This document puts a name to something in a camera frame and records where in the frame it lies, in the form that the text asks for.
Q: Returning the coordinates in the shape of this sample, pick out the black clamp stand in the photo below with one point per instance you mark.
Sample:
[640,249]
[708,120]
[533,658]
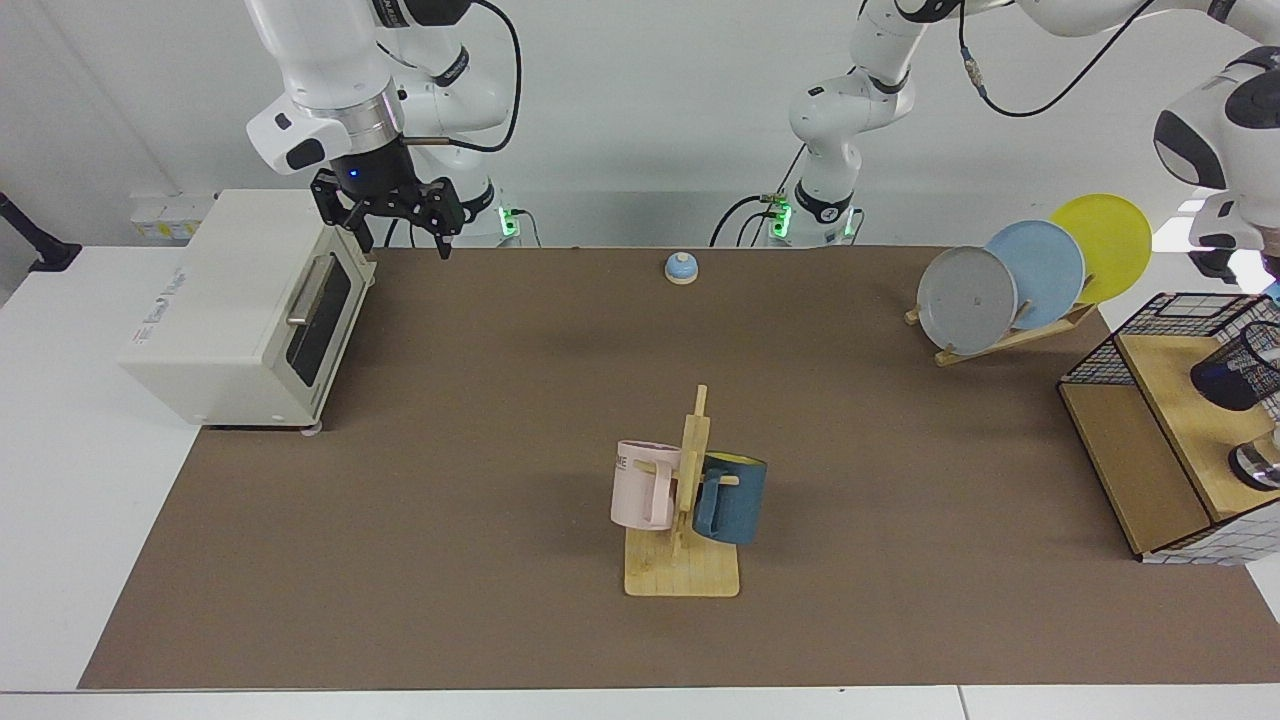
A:
[1212,265]
[40,245]

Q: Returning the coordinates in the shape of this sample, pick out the grey plate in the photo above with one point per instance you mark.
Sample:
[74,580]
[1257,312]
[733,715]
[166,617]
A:
[965,300]

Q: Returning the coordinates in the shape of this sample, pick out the small blue round bell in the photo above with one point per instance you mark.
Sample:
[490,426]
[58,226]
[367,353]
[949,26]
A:
[681,268]

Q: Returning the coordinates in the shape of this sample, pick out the yellow plate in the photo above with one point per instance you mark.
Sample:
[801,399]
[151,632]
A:
[1110,240]

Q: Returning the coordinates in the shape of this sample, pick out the wooden cup stand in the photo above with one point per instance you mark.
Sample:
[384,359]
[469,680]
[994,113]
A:
[690,570]

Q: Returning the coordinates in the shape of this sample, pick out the pink mug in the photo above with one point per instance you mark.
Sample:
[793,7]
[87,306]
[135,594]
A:
[640,490]

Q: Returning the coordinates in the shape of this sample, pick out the brown table cloth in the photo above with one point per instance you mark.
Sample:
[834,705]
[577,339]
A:
[500,600]

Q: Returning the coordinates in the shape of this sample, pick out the pale toaster oven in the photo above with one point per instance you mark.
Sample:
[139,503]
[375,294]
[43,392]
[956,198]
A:
[230,320]

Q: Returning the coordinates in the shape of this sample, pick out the light blue plate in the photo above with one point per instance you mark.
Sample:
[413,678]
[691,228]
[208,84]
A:
[1045,270]

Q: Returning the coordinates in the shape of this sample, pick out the white power strip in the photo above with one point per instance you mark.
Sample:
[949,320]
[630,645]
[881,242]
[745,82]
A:
[170,215]

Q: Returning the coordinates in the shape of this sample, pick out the dark teal mug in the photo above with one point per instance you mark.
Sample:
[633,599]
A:
[735,505]

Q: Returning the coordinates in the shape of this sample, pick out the white tiled board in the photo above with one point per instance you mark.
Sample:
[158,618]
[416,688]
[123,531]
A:
[1210,545]

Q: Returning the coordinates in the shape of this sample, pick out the glass lid with silver rim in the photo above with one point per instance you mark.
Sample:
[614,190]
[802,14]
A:
[1258,465]

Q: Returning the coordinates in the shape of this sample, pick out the black mesh pen holder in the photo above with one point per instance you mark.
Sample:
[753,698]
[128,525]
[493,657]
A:
[1240,395]

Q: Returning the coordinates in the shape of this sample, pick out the wooden plate rack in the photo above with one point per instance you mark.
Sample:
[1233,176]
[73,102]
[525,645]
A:
[1000,345]

